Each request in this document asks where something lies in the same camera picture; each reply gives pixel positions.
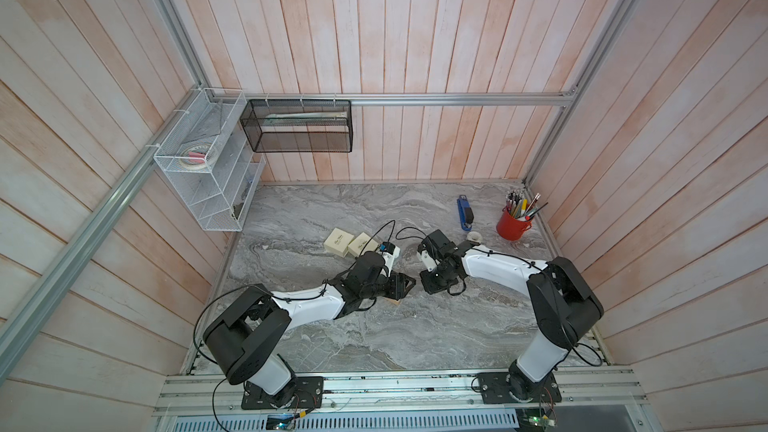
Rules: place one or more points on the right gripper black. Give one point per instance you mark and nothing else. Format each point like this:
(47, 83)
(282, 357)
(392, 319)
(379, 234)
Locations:
(428, 286)

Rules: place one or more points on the red pen cup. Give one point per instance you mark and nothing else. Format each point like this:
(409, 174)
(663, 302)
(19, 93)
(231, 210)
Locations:
(511, 228)

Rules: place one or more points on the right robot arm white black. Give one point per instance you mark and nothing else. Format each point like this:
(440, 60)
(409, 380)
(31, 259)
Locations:
(564, 305)

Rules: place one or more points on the aluminium frame horizontal bar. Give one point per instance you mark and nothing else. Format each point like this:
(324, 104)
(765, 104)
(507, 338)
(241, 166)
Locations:
(551, 99)

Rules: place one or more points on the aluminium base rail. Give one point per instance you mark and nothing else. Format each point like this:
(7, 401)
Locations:
(199, 395)

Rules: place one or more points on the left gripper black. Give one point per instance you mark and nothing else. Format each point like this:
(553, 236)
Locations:
(397, 290)

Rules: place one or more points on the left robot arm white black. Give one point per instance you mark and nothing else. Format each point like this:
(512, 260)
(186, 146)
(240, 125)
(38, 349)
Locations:
(243, 338)

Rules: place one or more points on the white wire shelf rack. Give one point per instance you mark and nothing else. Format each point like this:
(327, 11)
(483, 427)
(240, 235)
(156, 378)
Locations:
(219, 197)

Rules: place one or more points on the small tape roll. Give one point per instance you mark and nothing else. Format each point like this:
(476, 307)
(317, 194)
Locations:
(474, 236)

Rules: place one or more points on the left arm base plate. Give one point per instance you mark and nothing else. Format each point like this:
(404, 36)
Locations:
(288, 393)

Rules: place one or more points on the blue stapler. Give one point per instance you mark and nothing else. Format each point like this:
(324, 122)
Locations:
(466, 215)

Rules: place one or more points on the black mesh basket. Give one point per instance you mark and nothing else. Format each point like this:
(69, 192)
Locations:
(298, 125)

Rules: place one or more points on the cream drawer jewelry box front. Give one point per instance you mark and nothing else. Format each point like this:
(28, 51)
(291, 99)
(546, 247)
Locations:
(337, 242)

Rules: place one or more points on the pens bundle in cup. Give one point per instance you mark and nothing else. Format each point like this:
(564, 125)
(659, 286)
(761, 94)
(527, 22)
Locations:
(519, 207)

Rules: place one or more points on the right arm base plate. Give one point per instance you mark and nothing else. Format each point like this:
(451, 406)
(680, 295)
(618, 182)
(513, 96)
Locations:
(507, 388)

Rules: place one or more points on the tape roll in rack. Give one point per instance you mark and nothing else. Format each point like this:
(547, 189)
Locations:
(198, 157)

